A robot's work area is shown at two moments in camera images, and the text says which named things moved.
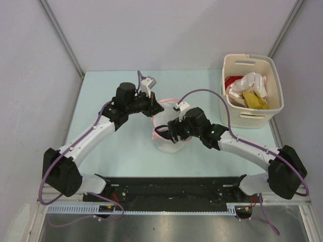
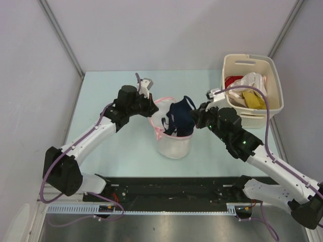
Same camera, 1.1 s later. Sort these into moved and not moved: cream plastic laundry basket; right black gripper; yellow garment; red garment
Moved: right black gripper
Not moved: red garment; yellow garment; cream plastic laundry basket
